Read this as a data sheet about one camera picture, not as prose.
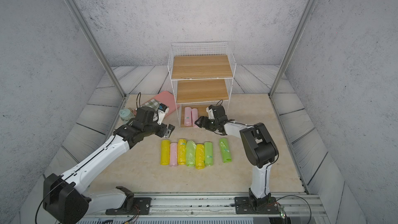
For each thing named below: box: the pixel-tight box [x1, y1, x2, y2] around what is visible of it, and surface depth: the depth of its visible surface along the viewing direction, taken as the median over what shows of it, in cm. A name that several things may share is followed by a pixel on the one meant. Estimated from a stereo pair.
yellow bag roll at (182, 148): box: [177, 138, 187, 165], surface depth 89 cm
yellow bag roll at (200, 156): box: [195, 144, 206, 170], surface depth 86 cm
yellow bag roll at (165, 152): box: [160, 139, 171, 166], surface depth 91 cm
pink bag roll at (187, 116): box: [183, 106, 192, 126], surface depth 104 cm
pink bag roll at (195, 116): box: [191, 107, 199, 129], surface depth 106 cm
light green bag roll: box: [185, 140, 197, 167], surface depth 88 cm
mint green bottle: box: [119, 108, 132, 122], surface depth 100 cm
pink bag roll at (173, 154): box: [169, 142, 178, 167], surface depth 88 cm
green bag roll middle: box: [204, 141, 213, 166], surface depth 89 cm
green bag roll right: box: [219, 137, 233, 164], surface depth 89 cm
